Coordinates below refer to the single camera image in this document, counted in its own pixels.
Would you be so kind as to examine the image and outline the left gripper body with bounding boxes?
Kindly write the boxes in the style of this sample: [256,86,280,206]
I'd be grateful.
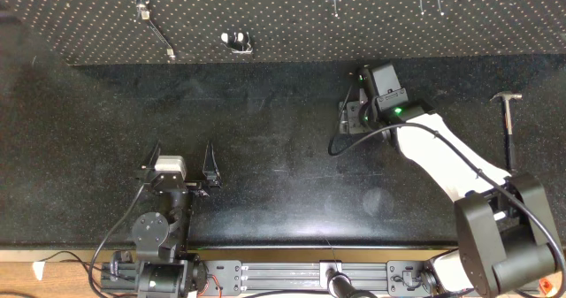
[140,169,211,197]

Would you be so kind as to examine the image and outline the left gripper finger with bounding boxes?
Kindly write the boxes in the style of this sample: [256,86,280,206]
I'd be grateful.
[147,141,163,169]
[202,141,223,188]

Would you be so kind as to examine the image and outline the black and white pliers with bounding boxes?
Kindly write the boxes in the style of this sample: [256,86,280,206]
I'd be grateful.
[219,30,255,55]

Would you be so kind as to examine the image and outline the hammer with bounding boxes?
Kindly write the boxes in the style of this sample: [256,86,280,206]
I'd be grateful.
[489,90,524,173]

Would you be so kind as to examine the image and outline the black pegboard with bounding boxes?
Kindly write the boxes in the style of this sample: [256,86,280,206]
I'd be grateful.
[0,0,566,67]

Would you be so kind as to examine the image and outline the wrench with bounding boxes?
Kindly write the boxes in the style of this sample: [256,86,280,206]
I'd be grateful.
[136,4,177,61]

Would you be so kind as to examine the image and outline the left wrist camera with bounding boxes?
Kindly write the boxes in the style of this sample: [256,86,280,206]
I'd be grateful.
[154,155,188,179]

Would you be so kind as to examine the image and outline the black cable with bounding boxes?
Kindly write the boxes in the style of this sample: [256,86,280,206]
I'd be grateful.
[87,183,147,298]
[327,85,566,290]

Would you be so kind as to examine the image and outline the thin black wire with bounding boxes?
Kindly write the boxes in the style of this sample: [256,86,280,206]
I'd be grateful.
[37,249,134,284]

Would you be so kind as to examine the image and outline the mounting rail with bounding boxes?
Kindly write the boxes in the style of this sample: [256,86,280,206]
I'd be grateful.
[100,249,437,298]

